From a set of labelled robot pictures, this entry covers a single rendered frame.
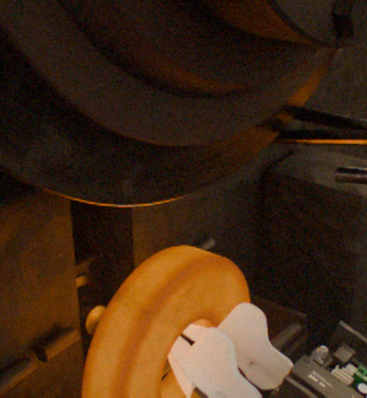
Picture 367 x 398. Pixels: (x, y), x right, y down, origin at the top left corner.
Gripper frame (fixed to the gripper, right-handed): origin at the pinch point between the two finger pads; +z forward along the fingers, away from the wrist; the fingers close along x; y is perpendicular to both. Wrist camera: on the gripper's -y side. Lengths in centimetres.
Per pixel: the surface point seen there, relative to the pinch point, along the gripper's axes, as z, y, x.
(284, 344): -4.5, -2.4, -8.8
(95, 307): 7.1, -2.1, 0.2
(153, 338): -0.3, 3.7, 4.2
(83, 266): 9.8, -0.6, -1.0
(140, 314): 0.9, 5.2, 4.5
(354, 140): -3.0, 15.7, -8.8
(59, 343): 5.1, 0.0, 6.3
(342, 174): -3.8, 14.1, -7.1
